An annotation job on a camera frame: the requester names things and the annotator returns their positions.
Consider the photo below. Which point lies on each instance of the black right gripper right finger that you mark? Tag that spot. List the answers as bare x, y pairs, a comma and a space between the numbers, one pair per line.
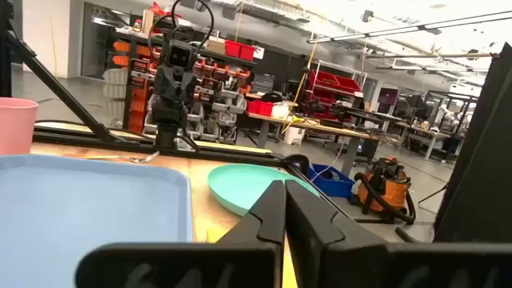
340, 260

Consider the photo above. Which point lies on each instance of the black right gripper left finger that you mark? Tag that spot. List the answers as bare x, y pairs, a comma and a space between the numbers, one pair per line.
248, 256

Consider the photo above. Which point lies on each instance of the teal green plate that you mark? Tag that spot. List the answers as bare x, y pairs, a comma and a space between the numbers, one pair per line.
244, 186

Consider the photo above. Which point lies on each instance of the pink plastic cup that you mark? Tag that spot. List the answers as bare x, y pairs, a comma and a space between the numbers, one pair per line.
16, 126

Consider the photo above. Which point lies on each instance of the light blue plastic tray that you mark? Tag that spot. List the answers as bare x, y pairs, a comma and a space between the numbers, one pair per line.
88, 216

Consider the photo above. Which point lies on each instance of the parts shelf with small bins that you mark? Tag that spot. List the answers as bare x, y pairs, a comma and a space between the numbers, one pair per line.
218, 100

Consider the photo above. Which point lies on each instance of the cardboard box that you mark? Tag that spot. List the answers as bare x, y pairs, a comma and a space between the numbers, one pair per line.
215, 45

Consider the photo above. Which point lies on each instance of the red bins on shelf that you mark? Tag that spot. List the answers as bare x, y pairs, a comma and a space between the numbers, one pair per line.
239, 50

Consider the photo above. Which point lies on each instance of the orange shop vacuum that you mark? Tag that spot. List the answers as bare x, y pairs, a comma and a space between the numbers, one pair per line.
386, 190

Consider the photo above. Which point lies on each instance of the red bin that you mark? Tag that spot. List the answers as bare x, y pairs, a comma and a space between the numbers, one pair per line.
260, 108

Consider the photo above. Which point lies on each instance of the white trash bin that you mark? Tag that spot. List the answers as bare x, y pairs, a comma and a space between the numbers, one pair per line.
294, 136

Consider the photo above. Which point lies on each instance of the wooden worktable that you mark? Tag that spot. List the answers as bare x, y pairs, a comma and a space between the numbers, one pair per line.
320, 126

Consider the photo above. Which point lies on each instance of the rack of red bins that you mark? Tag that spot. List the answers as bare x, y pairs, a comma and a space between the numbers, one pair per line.
334, 86

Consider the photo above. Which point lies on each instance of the black curtain panel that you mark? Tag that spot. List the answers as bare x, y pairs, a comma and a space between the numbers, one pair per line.
480, 160

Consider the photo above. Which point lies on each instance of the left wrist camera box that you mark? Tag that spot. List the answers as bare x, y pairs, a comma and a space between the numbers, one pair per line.
179, 55

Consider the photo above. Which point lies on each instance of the black aluminium table frame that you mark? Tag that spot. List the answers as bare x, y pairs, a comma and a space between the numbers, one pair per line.
76, 105

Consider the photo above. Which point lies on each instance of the black frame clamp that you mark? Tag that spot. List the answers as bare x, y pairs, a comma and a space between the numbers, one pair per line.
298, 162

